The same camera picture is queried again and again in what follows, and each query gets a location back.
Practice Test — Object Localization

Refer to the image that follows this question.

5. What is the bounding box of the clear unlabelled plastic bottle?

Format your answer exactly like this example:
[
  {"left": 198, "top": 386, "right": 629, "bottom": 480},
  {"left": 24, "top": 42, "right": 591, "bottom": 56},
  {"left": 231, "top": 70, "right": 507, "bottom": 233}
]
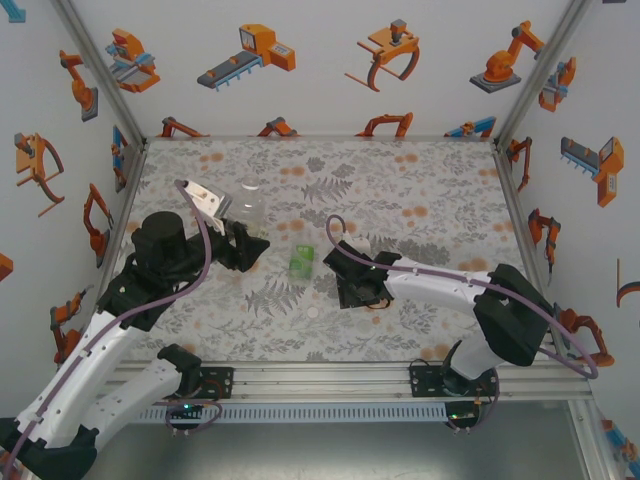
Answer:
[{"left": 230, "top": 174, "right": 267, "bottom": 240}]

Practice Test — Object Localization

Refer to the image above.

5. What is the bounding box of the floral tablecloth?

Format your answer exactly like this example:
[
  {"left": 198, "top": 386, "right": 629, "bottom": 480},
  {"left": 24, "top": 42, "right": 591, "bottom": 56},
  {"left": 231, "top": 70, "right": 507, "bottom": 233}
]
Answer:
[{"left": 110, "top": 138, "right": 554, "bottom": 364}]

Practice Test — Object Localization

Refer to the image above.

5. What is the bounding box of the aluminium table side rail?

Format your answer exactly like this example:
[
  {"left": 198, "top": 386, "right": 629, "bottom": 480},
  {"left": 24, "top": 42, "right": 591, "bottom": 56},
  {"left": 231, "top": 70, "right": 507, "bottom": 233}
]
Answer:
[
  {"left": 492, "top": 141, "right": 569, "bottom": 361},
  {"left": 94, "top": 142, "right": 150, "bottom": 274}
]

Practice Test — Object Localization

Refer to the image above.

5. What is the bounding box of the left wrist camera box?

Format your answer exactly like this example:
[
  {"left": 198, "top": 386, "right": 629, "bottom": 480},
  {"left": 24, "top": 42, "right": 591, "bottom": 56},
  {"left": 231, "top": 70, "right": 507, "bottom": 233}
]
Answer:
[{"left": 180, "top": 178, "right": 234, "bottom": 234}]

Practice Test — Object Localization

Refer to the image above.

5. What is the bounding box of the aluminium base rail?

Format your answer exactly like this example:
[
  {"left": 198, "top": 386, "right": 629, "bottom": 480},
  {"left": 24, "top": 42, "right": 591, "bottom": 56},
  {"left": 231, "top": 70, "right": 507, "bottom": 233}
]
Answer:
[{"left": 99, "top": 360, "right": 595, "bottom": 405}]

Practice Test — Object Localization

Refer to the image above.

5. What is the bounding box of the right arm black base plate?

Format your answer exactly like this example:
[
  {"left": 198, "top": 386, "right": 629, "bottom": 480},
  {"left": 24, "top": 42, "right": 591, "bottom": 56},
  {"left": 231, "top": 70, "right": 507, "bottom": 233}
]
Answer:
[{"left": 408, "top": 360, "right": 502, "bottom": 400}]

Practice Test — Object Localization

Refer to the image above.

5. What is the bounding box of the slotted cable duct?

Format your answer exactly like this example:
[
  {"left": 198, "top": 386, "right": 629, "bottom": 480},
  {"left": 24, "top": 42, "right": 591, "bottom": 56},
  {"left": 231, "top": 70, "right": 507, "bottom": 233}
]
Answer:
[{"left": 134, "top": 402, "right": 447, "bottom": 424}]

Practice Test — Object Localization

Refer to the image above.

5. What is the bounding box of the aluminium table end rail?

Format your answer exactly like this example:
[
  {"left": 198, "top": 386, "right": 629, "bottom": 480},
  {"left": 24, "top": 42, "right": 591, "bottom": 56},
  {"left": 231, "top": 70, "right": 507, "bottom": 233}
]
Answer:
[{"left": 144, "top": 132, "right": 497, "bottom": 143}]

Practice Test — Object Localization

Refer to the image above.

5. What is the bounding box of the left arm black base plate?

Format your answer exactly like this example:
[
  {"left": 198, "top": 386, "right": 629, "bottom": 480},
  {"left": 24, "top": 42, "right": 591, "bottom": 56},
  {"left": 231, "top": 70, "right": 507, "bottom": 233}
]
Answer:
[{"left": 143, "top": 366, "right": 235, "bottom": 400}]

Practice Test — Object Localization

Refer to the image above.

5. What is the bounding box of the aluminium corner post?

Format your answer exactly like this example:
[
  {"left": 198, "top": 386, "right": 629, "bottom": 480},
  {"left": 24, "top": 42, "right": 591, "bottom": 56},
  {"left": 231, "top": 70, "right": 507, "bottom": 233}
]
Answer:
[
  {"left": 492, "top": 0, "right": 599, "bottom": 151},
  {"left": 49, "top": 0, "right": 150, "bottom": 151}
]

